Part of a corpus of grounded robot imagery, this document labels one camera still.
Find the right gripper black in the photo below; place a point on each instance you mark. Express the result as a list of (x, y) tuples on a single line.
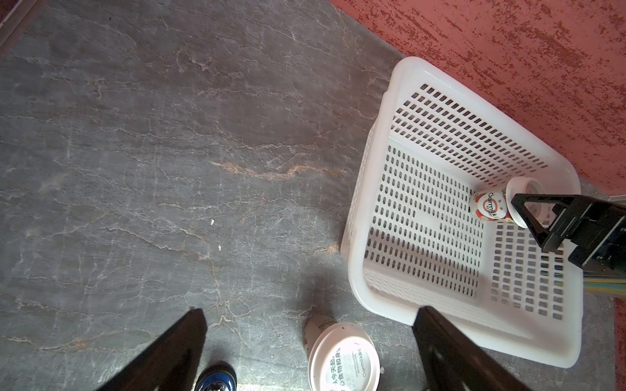
[(596, 227)]

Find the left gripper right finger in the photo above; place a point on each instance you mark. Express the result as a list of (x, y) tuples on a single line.
[(451, 361)]

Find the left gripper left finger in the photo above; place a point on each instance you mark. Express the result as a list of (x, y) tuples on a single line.
[(169, 363)]

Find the yogurt cup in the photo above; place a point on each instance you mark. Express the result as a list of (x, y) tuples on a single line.
[(341, 356), (495, 204)]

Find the white plastic perforated basket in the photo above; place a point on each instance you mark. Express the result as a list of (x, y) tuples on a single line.
[(412, 238)]

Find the blue black stapler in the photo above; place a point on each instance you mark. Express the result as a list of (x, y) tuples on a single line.
[(220, 376)]

